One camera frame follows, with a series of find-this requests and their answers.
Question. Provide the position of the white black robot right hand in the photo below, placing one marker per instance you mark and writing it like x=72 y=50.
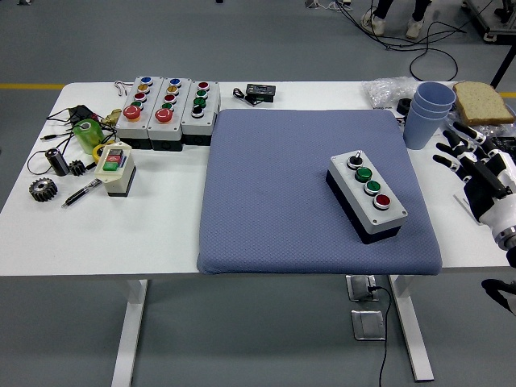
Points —
x=483 y=189

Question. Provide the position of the grey four-control button box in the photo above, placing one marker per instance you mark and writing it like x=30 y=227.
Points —
x=193 y=125
x=387 y=219

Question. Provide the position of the grey five-button control box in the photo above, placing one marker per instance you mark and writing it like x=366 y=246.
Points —
x=129 y=129
x=161 y=131

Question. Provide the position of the black mechanical assembly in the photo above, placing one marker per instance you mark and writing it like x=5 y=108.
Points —
x=506 y=143

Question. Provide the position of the clear plastic bag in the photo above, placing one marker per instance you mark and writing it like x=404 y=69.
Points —
x=500 y=130

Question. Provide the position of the light blue plastic cup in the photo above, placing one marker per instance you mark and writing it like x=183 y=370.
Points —
x=421 y=131
x=435 y=92
x=427 y=111

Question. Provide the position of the slice of bread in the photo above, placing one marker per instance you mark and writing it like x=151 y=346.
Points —
x=481 y=102

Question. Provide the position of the black round plastic part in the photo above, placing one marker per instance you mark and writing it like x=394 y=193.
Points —
x=403 y=106

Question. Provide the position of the clear bubble wrap bag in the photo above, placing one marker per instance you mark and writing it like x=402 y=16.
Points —
x=383 y=90

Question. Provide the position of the white table leg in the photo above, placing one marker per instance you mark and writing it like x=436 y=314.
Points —
x=407 y=322
x=131 y=322

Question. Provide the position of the silver floor socket box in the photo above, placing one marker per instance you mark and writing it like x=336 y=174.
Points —
x=359 y=288
x=367 y=325

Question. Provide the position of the person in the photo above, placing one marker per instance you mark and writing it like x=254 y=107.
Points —
x=415 y=28

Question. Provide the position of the blue-grey padded mat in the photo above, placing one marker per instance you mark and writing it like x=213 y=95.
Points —
x=274 y=193

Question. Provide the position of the small black digital meter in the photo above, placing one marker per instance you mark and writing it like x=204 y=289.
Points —
x=260 y=90

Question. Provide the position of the silver metal hook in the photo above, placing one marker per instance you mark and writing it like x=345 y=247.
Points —
x=119 y=89

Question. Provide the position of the yellow tape roll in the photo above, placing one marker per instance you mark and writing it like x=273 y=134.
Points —
x=96 y=153

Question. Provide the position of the green plastic cylinder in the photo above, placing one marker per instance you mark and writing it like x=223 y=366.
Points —
x=90 y=139

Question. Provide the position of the black silver pen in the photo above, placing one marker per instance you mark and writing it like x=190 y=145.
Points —
x=80 y=194

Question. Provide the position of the small black gear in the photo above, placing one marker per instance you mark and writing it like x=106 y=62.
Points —
x=76 y=168

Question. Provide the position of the black power adapter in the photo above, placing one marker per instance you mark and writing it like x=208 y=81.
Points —
x=80 y=111

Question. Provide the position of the black cylindrical capacitor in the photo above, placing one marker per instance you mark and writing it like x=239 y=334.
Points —
x=58 y=163

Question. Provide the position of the large dark steel gear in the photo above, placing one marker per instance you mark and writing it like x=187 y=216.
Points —
x=42 y=191

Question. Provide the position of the aluminium frame rig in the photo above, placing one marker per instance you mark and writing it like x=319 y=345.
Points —
x=496 y=32

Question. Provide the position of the cream red-green switch box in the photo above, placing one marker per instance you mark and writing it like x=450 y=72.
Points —
x=117 y=185

